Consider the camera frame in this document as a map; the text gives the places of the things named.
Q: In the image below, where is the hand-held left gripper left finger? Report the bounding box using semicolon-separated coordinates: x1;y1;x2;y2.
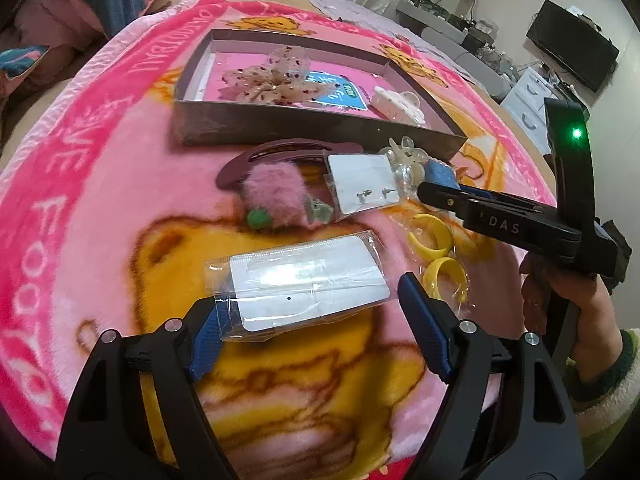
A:
55;297;236;480

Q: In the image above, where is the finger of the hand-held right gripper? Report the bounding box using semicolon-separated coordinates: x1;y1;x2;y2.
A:
416;181;473;221
425;159;558;211

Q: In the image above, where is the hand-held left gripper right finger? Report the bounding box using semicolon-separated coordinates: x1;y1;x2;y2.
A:
397;272;586;480

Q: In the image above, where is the yellow hoop earring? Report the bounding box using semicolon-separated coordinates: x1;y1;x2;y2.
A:
407;212;452;260
420;256;468;303

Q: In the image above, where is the clear pearl hair claw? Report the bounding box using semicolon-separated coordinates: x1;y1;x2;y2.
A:
378;136;431;196

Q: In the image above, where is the small earring card packet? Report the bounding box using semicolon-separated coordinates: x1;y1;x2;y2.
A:
322;152;406;223

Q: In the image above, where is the large earring card packet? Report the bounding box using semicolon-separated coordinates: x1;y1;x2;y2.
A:
205;230;391;343

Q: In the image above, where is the small green hair clip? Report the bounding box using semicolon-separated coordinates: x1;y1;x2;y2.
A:
302;197;333;223

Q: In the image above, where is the shallow grey cardboard box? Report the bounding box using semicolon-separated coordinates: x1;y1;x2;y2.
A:
172;28;468;161

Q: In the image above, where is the maroon hair clip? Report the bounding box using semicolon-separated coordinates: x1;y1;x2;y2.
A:
216;140;366;191

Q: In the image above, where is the person's right forearm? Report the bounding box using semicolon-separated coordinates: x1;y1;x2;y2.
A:
565;327;640;471

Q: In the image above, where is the person's right hand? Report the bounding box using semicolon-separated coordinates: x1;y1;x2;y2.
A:
520;252;623;386

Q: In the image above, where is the white hair claw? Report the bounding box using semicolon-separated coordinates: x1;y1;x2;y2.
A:
369;85;428;127

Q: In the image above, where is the white drawer cabinet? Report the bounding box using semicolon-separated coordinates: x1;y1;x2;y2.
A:
500;67;586;156

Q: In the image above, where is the grey television console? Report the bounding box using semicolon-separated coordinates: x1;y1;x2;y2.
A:
395;0;513;101

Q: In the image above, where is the blue printed card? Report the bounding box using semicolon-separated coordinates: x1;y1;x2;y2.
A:
300;70;371;113

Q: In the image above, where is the pink printed bear blanket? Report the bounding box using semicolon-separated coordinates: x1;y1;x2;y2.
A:
0;0;561;480

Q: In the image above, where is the black electronic device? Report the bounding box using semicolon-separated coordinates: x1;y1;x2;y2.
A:
410;0;476;33

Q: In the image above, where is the purple sheet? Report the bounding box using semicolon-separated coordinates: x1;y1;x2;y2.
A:
310;0;471;76

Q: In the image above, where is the black television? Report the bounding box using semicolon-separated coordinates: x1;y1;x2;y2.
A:
526;0;621;93

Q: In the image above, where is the sheer dotted hair bow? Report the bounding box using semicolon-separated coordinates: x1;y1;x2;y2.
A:
217;46;346;107

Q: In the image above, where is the pink fluffy hair tie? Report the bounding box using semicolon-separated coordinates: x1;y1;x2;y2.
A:
235;162;308;231

